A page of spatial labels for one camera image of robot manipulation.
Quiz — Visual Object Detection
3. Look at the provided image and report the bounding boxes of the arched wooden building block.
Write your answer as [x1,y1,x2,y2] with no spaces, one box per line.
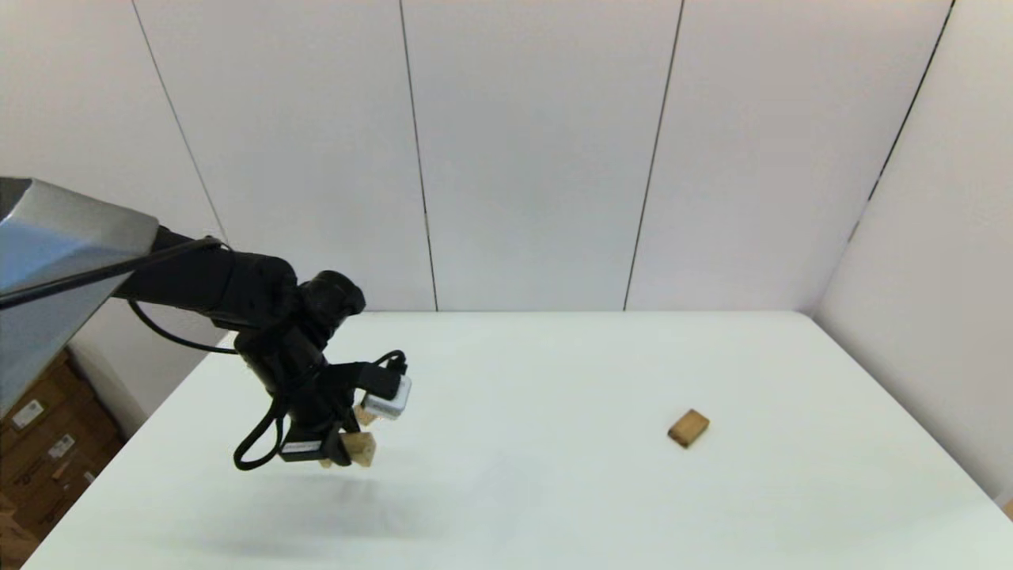
[321,431,378,469]

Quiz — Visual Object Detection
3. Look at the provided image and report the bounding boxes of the rectangular wooden building block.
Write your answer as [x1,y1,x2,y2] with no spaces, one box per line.
[667,408,711,449]

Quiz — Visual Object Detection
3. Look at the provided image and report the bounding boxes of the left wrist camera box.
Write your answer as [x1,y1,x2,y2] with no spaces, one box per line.
[360,368,413,421]

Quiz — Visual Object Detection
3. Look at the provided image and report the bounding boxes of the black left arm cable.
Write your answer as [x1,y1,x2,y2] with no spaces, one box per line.
[0,236,409,473]

